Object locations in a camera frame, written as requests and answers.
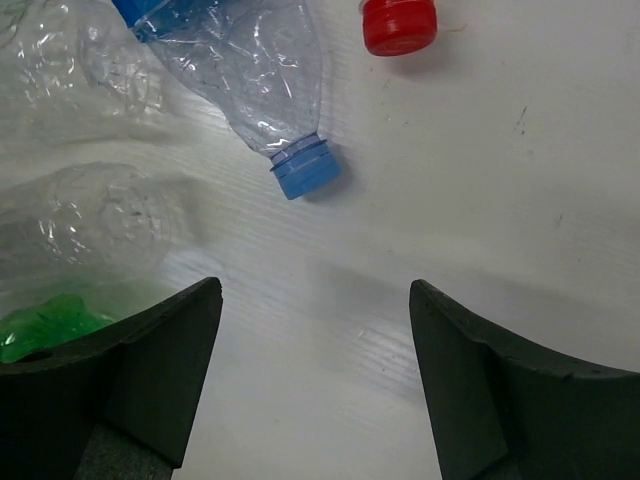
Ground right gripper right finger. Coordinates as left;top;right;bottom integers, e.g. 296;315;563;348
409;280;639;479

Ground red label water bottle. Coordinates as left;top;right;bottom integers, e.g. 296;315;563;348
360;0;438;57

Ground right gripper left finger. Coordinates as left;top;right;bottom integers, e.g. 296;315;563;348
1;277;222;479

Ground green bottle front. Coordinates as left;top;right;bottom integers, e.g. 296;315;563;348
1;294;116;363

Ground clear bottle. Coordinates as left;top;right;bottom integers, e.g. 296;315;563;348
1;1;166;151
1;162;172;292

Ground blue label water bottle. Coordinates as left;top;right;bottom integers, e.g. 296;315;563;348
114;0;341;200

